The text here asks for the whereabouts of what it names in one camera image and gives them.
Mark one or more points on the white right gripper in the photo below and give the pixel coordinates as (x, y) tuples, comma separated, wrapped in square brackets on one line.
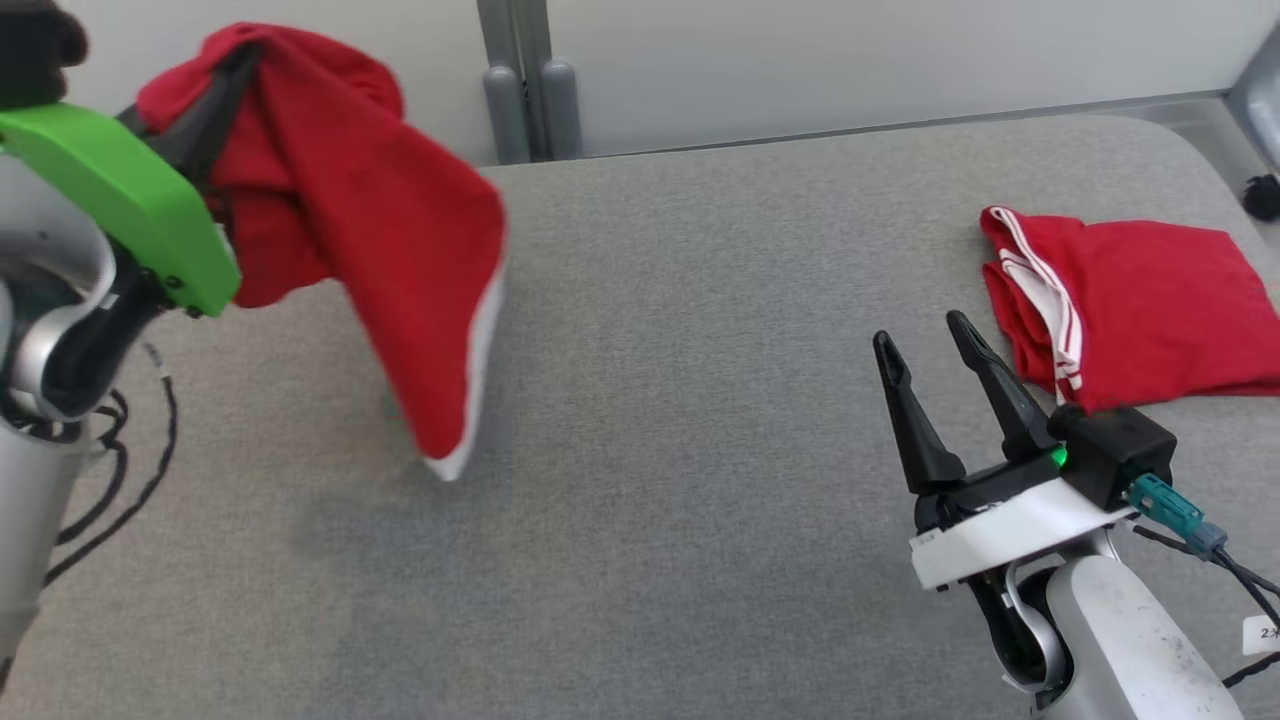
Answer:
[(1010, 530)]

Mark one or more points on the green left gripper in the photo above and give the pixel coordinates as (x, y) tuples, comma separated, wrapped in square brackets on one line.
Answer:
[(120, 180)]

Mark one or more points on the red shorts with white stripes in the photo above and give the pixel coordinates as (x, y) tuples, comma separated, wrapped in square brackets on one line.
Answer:
[(370, 220)]

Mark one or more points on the red white basketball jersey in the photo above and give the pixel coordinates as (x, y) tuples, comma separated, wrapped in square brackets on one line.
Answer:
[(1150, 300)]

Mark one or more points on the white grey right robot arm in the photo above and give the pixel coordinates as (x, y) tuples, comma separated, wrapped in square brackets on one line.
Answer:
[(1120, 640)]

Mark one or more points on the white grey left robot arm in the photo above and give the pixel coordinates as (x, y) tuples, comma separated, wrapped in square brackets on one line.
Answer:
[(30, 500)]

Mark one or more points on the black caster wheel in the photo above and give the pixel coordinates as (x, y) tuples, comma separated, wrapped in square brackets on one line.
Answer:
[(1263, 197)]

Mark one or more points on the grey metal chair leg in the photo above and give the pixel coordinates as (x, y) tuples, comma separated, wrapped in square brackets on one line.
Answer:
[(1262, 90)]

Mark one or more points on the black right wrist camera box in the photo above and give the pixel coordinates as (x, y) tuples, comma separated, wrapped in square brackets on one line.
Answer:
[(1120, 450)]

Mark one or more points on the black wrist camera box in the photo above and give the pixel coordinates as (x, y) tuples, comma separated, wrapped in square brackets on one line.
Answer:
[(1120, 450), (35, 50)]

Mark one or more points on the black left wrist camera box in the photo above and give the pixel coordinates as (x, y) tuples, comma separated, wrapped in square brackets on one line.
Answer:
[(35, 50)]

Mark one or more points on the grey rounded post foot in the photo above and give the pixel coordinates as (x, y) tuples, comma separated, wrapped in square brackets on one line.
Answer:
[(561, 110), (506, 115)]

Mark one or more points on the grey vertical partition post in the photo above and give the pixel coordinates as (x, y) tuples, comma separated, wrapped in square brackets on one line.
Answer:
[(515, 40)]

